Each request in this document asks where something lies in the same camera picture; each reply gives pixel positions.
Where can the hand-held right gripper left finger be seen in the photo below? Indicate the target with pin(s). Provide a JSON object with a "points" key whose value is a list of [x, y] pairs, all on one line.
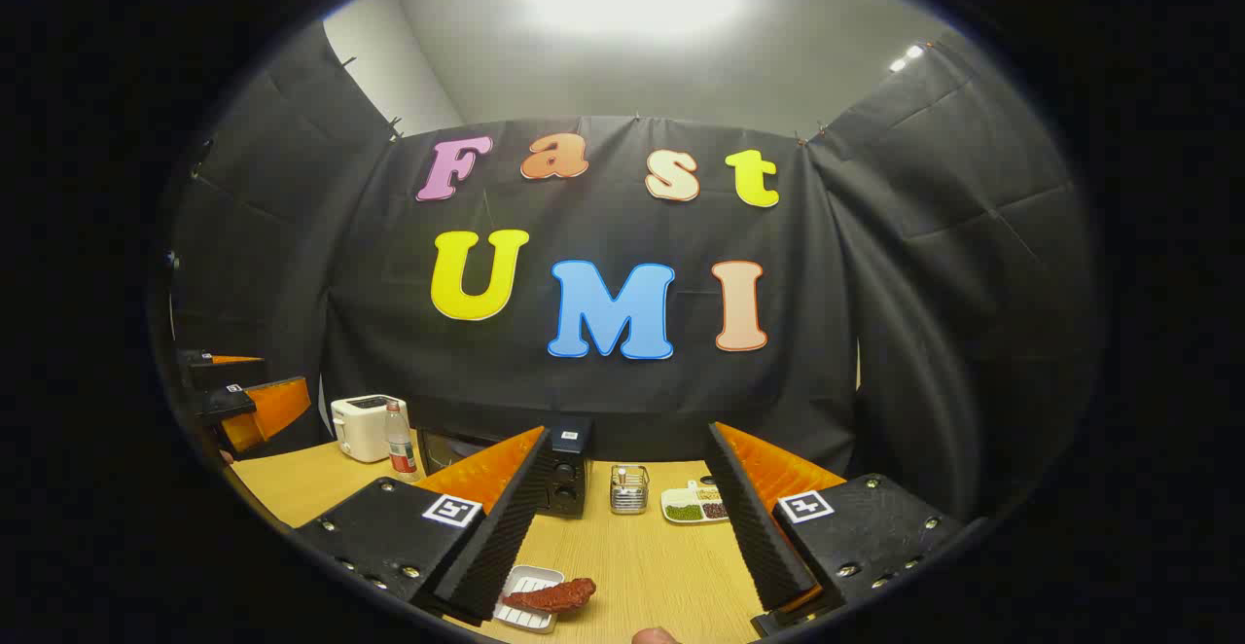
{"points": [[511, 527]]}

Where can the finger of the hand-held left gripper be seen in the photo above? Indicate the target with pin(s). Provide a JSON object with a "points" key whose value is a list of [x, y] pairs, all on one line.
{"points": [[263, 411], [222, 372]]}

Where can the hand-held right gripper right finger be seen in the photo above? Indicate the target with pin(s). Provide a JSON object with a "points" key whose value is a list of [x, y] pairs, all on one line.
{"points": [[754, 537]]}

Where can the red roasted meat piece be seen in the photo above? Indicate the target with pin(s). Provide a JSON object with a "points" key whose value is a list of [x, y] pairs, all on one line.
{"points": [[550, 595]]}

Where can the black electric oven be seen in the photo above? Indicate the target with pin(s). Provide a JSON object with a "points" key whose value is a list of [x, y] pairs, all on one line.
{"points": [[569, 474]]}

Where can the white divided plate with beans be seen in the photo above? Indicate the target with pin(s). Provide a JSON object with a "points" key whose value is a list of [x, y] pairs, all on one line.
{"points": [[693, 510]]}

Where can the small white ribbed tray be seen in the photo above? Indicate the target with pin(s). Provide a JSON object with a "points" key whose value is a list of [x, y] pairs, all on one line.
{"points": [[525, 617]]}

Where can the white toaster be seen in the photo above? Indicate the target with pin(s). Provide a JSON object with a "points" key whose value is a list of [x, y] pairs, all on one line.
{"points": [[358, 430]]}

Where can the clear plastic bottle red label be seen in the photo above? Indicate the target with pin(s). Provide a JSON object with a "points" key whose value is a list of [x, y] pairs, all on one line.
{"points": [[400, 449]]}

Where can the black backdrop cloth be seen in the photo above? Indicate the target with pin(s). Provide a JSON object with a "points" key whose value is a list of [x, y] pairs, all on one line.
{"points": [[632, 401]]}

